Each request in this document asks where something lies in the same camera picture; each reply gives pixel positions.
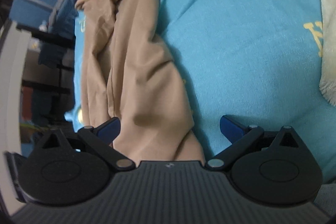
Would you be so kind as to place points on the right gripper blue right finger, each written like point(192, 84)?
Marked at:
point(239, 134)

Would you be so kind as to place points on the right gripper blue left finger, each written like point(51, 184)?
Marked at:
point(106, 132)

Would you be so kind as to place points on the white dining table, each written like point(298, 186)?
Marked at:
point(13, 53)

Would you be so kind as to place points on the teal patterned bed sheet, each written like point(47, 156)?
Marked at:
point(258, 61)

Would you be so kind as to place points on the tan garment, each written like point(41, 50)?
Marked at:
point(128, 72)

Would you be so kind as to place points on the green dinosaur fleece blanket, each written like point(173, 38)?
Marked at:
point(327, 81)

